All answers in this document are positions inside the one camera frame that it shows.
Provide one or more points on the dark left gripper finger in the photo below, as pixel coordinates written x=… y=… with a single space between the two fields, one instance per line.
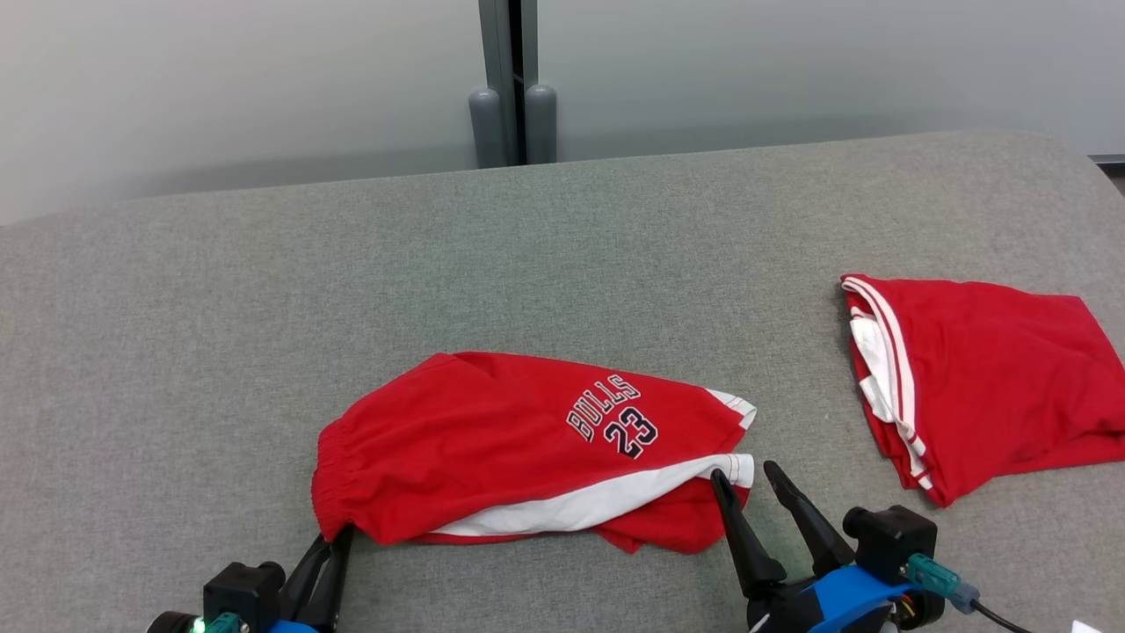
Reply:
x=301 y=585
x=330 y=589

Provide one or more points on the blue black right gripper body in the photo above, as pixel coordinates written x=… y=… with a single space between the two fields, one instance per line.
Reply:
x=835 y=607

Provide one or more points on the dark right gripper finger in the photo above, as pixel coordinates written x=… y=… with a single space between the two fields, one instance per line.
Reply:
x=747 y=545
x=813 y=527

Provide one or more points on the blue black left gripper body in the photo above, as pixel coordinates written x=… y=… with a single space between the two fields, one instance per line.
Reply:
x=292 y=628

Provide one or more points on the red Bulls 23 shorts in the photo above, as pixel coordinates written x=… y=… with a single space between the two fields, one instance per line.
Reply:
x=483 y=440

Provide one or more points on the red white basketball jersey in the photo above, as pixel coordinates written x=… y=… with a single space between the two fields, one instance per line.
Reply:
x=993 y=378

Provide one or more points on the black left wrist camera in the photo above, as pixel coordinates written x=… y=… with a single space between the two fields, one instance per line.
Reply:
x=242 y=589

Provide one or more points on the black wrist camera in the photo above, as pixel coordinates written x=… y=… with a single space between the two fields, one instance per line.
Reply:
x=888 y=541
x=242 y=589

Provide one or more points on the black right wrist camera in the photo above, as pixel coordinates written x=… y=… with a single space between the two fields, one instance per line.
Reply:
x=888 y=541

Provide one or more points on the grey cylindrical post foot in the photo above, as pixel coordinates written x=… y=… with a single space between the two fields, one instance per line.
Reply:
x=485 y=127
x=541 y=123

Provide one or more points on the grey metal frame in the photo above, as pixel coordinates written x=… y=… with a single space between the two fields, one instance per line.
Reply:
x=1107 y=161

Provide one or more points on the grey partition post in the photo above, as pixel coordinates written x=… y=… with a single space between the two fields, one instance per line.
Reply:
x=494 y=53

